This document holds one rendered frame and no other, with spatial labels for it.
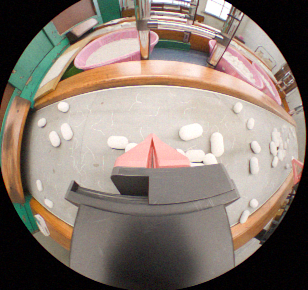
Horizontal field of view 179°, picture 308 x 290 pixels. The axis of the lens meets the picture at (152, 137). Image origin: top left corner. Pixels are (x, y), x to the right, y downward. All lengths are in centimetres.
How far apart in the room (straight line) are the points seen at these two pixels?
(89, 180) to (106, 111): 12
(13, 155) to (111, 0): 271
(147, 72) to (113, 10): 261
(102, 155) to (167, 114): 12
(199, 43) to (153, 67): 37
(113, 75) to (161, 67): 9
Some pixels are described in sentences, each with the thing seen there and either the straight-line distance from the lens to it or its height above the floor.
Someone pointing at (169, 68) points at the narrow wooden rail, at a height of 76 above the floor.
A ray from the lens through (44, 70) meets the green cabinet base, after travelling 51.
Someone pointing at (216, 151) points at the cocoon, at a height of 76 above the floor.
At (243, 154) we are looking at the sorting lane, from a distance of 23.
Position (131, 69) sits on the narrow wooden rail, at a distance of 19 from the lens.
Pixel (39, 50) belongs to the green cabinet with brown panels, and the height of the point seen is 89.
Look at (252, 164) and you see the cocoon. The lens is 24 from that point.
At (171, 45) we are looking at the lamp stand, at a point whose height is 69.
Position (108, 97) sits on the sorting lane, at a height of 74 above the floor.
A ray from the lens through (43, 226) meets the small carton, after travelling 38.
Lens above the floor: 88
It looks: 78 degrees down
